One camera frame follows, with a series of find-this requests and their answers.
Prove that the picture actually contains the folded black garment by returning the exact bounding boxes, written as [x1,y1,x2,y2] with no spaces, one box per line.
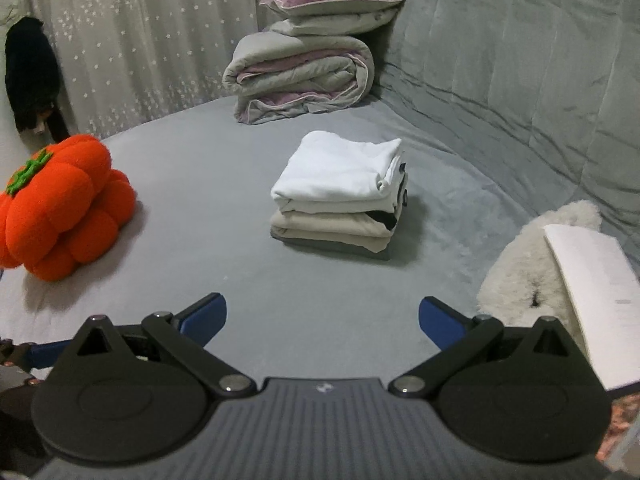
[367,190,408,233]

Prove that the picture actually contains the white plush toy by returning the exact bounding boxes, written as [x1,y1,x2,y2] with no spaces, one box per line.
[476,200,603,356]

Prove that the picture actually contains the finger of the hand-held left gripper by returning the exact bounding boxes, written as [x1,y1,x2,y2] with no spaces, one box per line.
[0,338,72,371]

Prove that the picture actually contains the orange pumpkin plush pillow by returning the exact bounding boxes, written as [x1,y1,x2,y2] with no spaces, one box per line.
[0,134,137,282]

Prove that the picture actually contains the grey quilted blanket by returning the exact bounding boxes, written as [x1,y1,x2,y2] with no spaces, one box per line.
[345,0,640,241]

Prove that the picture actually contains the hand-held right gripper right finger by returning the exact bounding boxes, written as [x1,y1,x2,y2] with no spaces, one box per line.
[387,296,574,401]

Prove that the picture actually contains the white book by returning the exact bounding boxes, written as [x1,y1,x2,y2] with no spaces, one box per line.
[542,224,640,392]

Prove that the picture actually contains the black hanging garment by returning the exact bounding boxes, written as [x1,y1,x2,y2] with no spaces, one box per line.
[5,16,71,143]

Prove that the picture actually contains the white sweatshirt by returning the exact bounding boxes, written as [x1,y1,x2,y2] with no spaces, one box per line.
[271,130,408,216]

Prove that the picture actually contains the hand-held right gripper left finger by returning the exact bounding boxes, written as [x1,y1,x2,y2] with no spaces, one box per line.
[75,291,257,401]

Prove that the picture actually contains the folded grey pink quilt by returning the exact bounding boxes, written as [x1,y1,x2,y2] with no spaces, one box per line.
[222,30,376,126]

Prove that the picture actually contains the grey bed sheet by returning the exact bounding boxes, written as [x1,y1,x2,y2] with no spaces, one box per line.
[0,97,581,391]

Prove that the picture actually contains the grey star-print curtain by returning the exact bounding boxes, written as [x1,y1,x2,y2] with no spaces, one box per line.
[0,0,313,141]

